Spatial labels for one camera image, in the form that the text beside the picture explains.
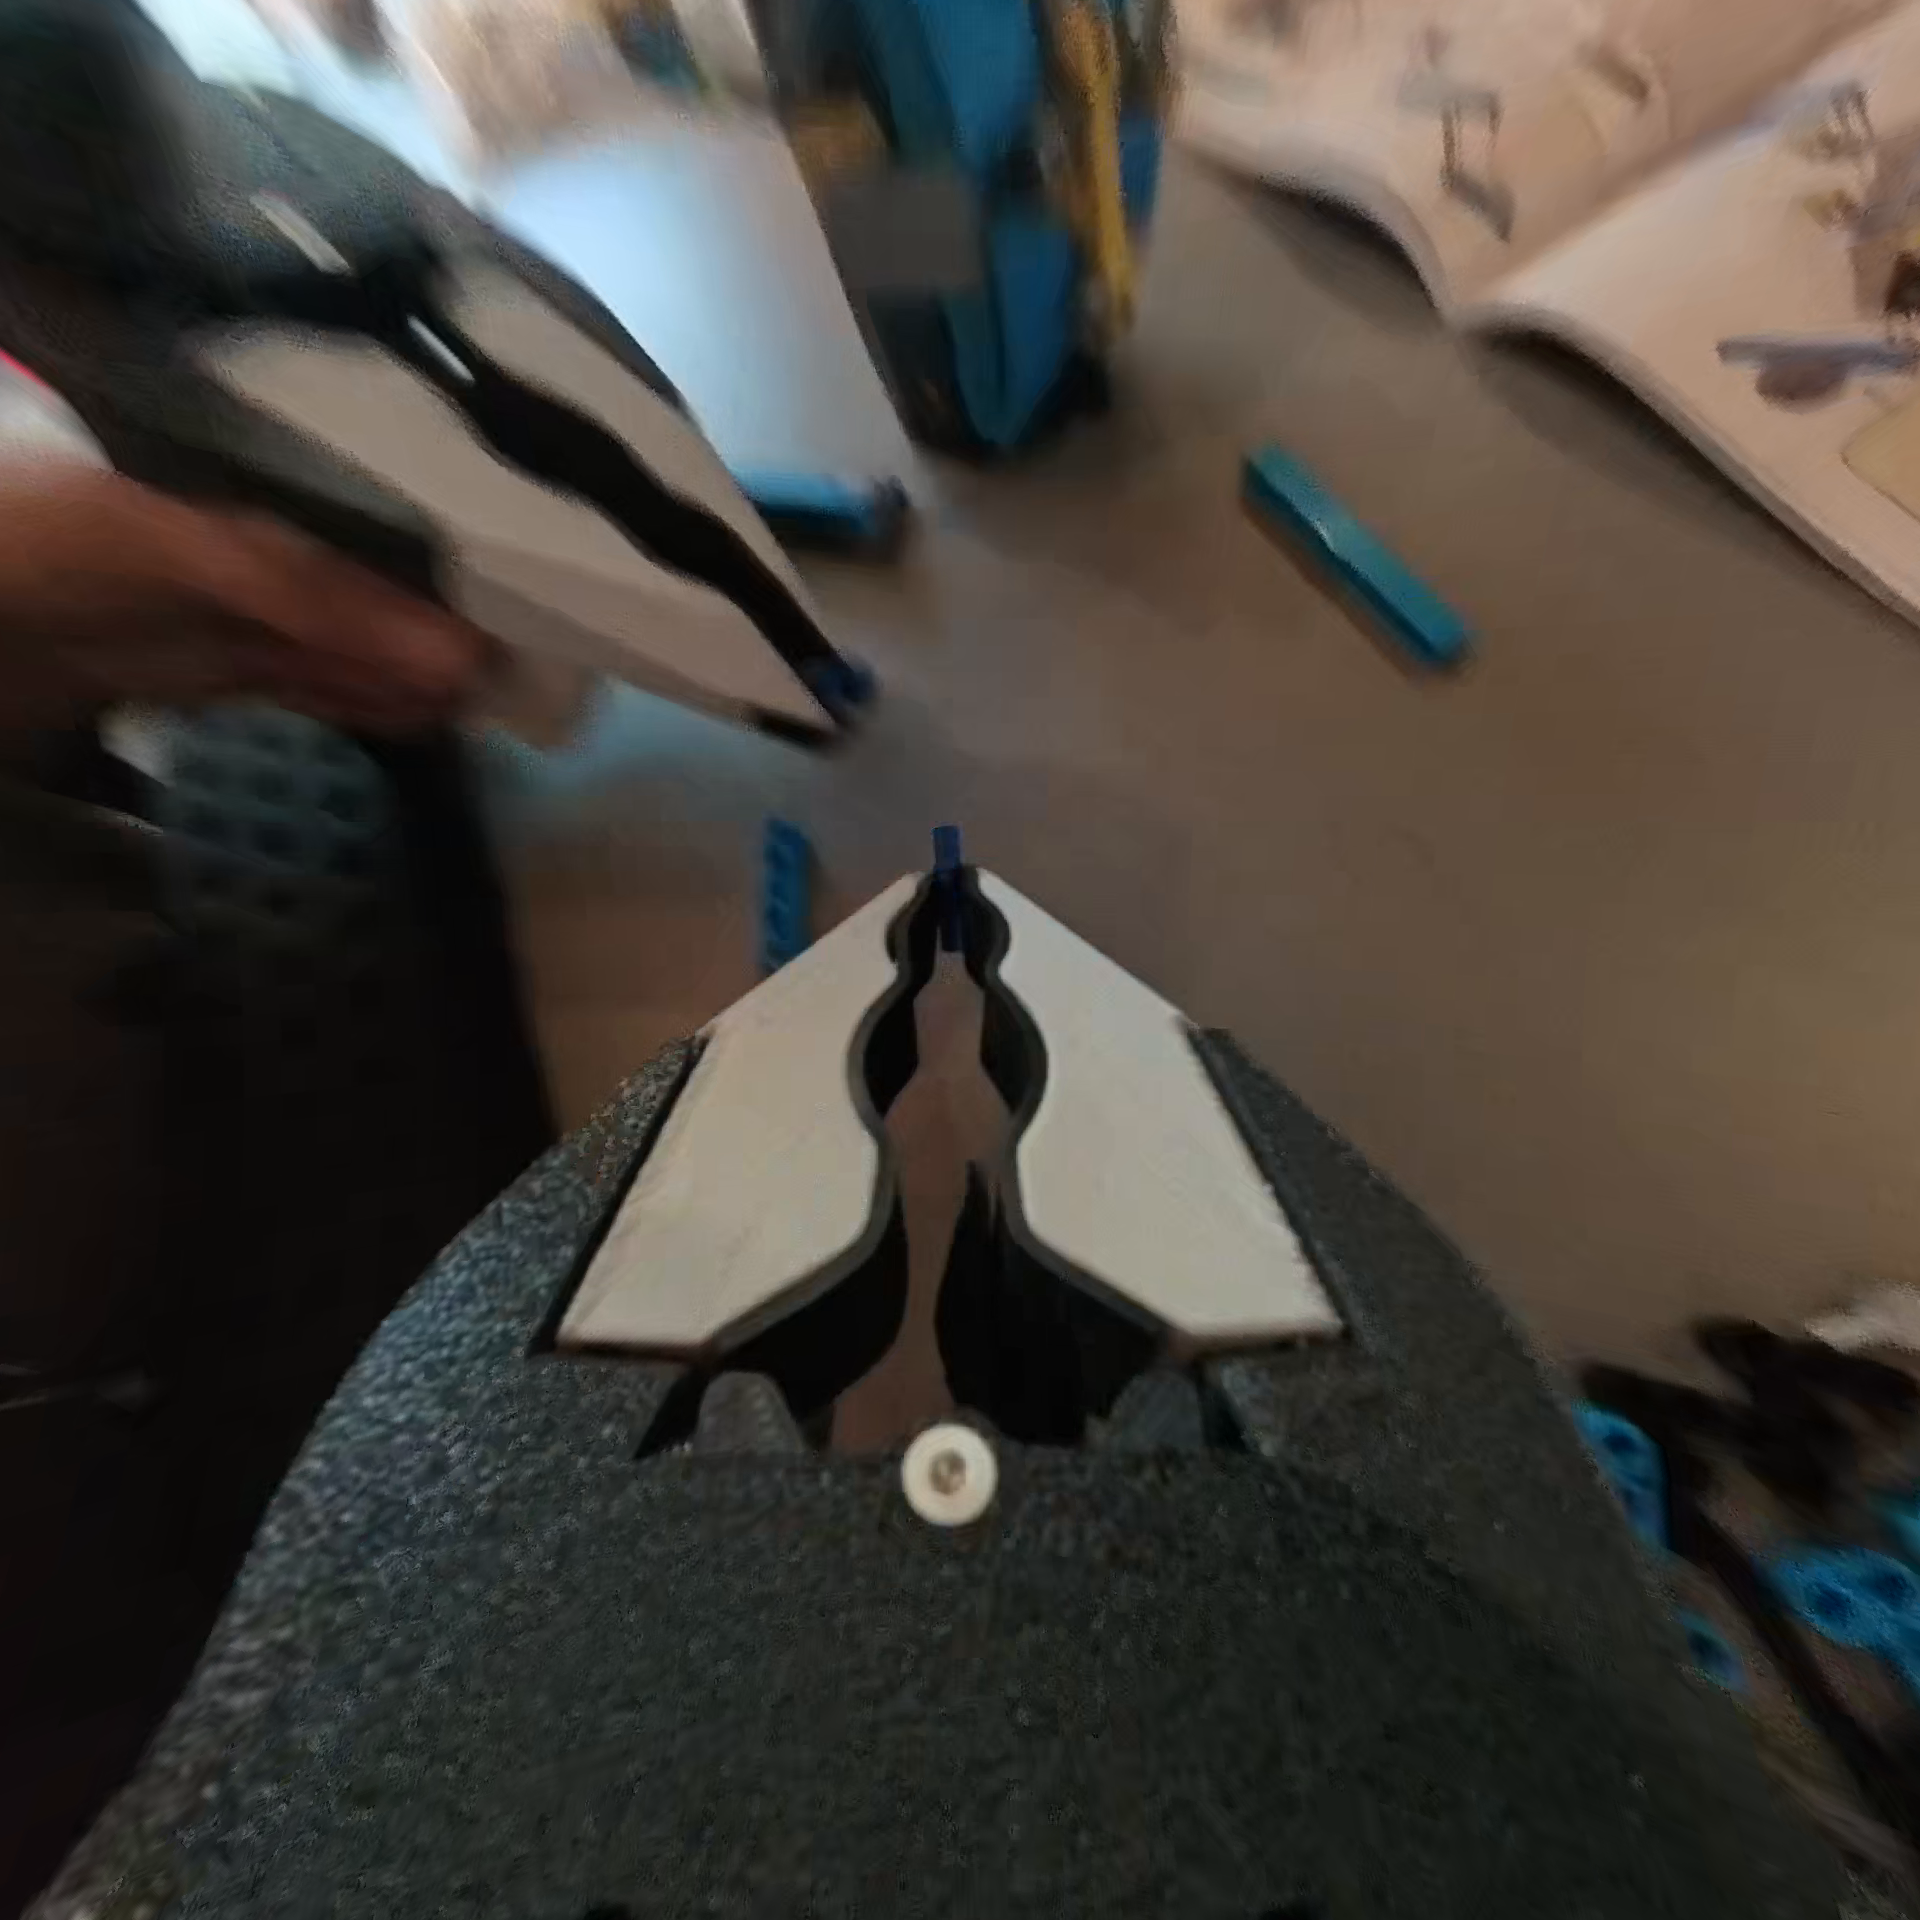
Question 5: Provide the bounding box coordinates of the small blue perforated beam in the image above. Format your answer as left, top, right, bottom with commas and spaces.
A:
759, 817, 819, 969

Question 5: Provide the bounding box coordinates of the black perforated office chair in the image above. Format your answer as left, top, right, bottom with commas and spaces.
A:
0, 705, 548, 1892

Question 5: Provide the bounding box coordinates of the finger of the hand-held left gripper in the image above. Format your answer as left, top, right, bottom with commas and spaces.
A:
434, 258, 848, 695
192, 320, 841, 746

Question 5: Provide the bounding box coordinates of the pile of building pieces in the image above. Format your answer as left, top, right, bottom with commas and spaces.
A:
1574, 1305, 1920, 1818

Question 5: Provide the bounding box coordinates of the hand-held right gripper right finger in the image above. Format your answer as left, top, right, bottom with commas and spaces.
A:
961, 866, 1346, 1354

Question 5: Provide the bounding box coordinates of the person's left hand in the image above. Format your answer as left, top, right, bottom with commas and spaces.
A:
0, 456, 513, 740

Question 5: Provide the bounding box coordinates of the instruction booklet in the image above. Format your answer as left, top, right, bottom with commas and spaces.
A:
1185, 0, 1920, 627

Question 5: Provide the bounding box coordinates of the thick teal perforated beam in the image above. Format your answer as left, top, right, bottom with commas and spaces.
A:
1241, 446, 1476, 674

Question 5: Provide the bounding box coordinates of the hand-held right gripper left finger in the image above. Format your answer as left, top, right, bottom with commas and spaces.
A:
556, 874, 939, 1360

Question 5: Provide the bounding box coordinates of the blue toy robot model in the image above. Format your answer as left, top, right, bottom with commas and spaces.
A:
750, 0, 1176, 456

